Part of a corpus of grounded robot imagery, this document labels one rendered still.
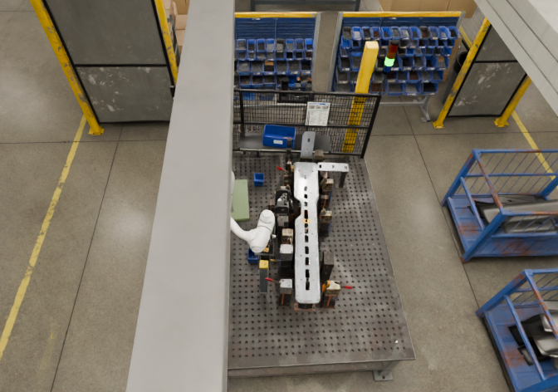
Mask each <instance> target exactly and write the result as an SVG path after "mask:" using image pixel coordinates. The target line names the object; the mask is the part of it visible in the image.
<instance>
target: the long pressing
mask: <svg viewBox="0 0 558 392"><path fill-rule="evenodd" d="M298 170H299V171H298ZM312 171H313V172H312ZM305 186H307V191H305V190H304V187H305ZM304 194H307V198H304ZM294 197H295V198H296V199H297V200H298V201H299V202H300V203H301V215H300V216H299V217H298V218H297V219H296V221H295V299H296V301H297V302H299V303H312V304H316V303H318V302H319V301H320V299H321V293H320V272H319V252H318V231H317V210H316V203H317V201H318V199H319V182H318V165H317V164H316V163H308V162H295V163H294ZM304 202H307V207H304ZM304 210H308V219H311V223H308V233H305V224H304V223H302V222H301V220H302V219H305V212H304ZM312 233H313V234H312ZM305 235H308V243H305ZM305 246H307V247H309V254H305ZM306 257H308V258H309V266H306V261H305V258H306ZM306 269H308V270H309V283H310V290H309V291H307V290H306V282H308V281H307V280H306ZM313 280H314V281H313Z"/></svg>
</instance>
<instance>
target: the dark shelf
mask: <svg viewBox="0 0 558 392"><path fill-rule="evenodd" d="M262 134H263V133H252V132H240V135H239V141H238V149H243V150H265V151H286V148H282V147H274V146H266V145H263V144H262ZM301 142H302V135H296V136H295V143H294V147H293V149H291V152H301ZM316 149H319V150H323V153H330V136H329V135H316V136H315V143H314V149H313V153H315V150H316Z"/></svg>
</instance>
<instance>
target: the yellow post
mask: <svg viewBox="0 0 558 392"><path fill-rule="evenodd" d="M378 50H379V46H378V42H366V43H365V49H364V53H363V56H362V61H361V64H360V71H359V75H358V79H357V83H356V87H355V93H365V94H367V93H368V89H369V84H370V77H371V75H372V72H373V70H374V64H375V61H376V57H377V54H378ZM354 98H355V99H356V100H353V101H352V106H351V108H355V106H356V108H358V107H359V108H363V109H364V105H362V106H361V105H354V107H353V104H356V102H357V104H364V103H365V99H366V97H361V99H360V96H359V97H358V96H354ZM354 98H353V99H354ZM363 98H364V100H363ZM357 99H358V101H357ZM362 101H363V103H362ZM354 102H355V103H354ZM363 109H353V110H352V109H350V112H357V111H358V112H359V113H355V115H354V113H352V114H351V113H350V116H356V114H357V116H358V117H356V119H355V117H354V119H353V117H351V118H350V117H349V120H359V121H358V123H357V121H356V122H354V121H353V122H352V121H348V124H349V123H350V125H351V124H352V125H353V124H355V125H359V124H360V119H361V116H362V112H363ZM359 115H360V116H359ZM358 118H359V119H358ZM348 124H347V125H348ZM347 130H348V132H352V131H353V132H355V133H345V138H346V139H348V138H349V140H345V138H344V143H345V142H346V143H347V141H348V144H343V146H342V152H348V153H349V151H345V149H346V150H348V148H349V145H350V147H351V145H352V147H354V144H355V138H356V137H351V135H352V136H354V135H355V136H356V135H357V131H358V130H353V128H351V129H350V128H349V129H348V128H346V132H347ZM346 134H347V136H346ZM349 135H350V136H349ZM350 138H351V139H353V138H354V140H350ZM352 141H353V144H352ZM346 145H347V147H346ZM344 146H345V147H344ZM343 149H344V150H343ZM349 150H350V148H349Z"/></svg>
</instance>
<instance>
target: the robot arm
mask: <svg viewBox="0 0 558 392"><path fill-rule="evenodd" d="M234 181H235V177H234V173H233V171H232V193H231V212H234V208H233V189H234ZM274 223H275V217H274V214H273V212H272V211H270V210H264V211H262V213H261V215H260V218H259V220H258V225H257V228H255V229H252V230H251V231H249V232H246V231H243V230H242V229H240V227H239V226H238V225H237V223H236V222H235V221H234V220H233V218H232V217H231V230H232V231H233V232H234V233H235V234H236V235H237V236H238V237H239V238H241V239H243V240H245V241H247V242H248V244H250V248H251V250H252V251H253V252H262V251H263V250H264V249H265V247H266V246H267V248H269V245H271V243H273V241H274V239H275V238H276V235H273V234H272V230H273V227H274ZM271 237H272V240H271Z"/></svg>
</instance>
